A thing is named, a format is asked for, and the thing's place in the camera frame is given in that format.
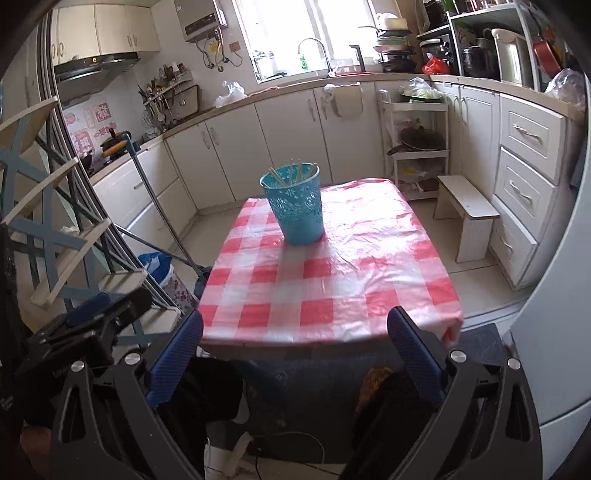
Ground wall utensil rack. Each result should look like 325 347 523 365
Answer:
137 65 200 130

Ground black wok with wooden handle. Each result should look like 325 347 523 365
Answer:
78 138 129 175

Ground blue perforated plastic basket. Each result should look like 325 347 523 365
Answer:
259 161 325 246

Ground white storage trolley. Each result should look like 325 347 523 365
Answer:
376 89 451 199

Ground black countertop oven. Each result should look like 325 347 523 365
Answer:
418 37 455 75

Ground cream wall cabinets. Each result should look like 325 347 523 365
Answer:
48 4 161 65

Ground row of bottles and jars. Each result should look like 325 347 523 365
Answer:
422 0 509 24

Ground red checkered plastic tablecloth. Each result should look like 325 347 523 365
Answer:
198 179 465 348

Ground blue plastic bag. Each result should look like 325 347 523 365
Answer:
137 251 174 287

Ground kitchen window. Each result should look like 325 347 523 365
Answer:
231 0 389 77

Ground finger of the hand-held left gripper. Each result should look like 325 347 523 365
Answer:
28 292 116 344
92 288 154 344

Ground cream base kitchen cabinets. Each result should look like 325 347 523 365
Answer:
90 80 502 241

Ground wire dish rack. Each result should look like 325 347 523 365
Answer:
252 51 289 84

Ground chrome kitchen faucet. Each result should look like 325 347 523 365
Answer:
298 38 337 78

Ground wall water heater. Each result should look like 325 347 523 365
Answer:
173 0 228 43

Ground white plastic bag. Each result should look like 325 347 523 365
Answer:
215 80 247 108

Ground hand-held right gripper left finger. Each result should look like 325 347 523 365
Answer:
50 308 205 480

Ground pink wall stickers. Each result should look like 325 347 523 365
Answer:
62 102 112 155

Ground water heater hoses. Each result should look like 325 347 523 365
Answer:
194 32 229 72

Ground floral fabric bag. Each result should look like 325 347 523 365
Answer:
159 265 199 315

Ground thin metal rod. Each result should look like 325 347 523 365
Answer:
112 223 204 278

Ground grey range hood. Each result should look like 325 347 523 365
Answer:
53 52 140 104

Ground white appliance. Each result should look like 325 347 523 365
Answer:
503 185 591 480

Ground dark blue square stool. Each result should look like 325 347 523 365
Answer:
459 323 509 367

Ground stack of pots and dishes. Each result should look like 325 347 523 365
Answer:
358 13 416 75

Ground white hanging bin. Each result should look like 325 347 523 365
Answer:
323 82 363 121

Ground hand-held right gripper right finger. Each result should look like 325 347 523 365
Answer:
387 305 543 480

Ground white countertop shelf unit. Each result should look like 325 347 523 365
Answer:
416 4 543 93

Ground blue white folding rack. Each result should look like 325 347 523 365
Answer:
0 97 148 308

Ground white wooden stool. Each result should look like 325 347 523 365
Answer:
433 175 502 264

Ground clear plastic bag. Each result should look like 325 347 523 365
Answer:
545 68 587 114

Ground metal pole with blue clip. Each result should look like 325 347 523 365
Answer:
124 130 208 296

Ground bag of vegetables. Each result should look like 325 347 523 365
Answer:
401 78 443 102

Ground bunch of wooden chopsticks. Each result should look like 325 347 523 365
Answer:
269 159 318 186

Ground black pan in trolley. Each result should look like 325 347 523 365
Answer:
387 127 441 155

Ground black cooking pot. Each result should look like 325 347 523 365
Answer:
462 44 499 79

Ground red plastic bag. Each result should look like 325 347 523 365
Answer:
422 54 451 75

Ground person's left hand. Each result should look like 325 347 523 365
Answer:
21 425 52 480

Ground white electric kettle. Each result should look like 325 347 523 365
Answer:
491 28 534 88

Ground red hanging pot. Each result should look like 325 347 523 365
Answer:
533 39 561 70

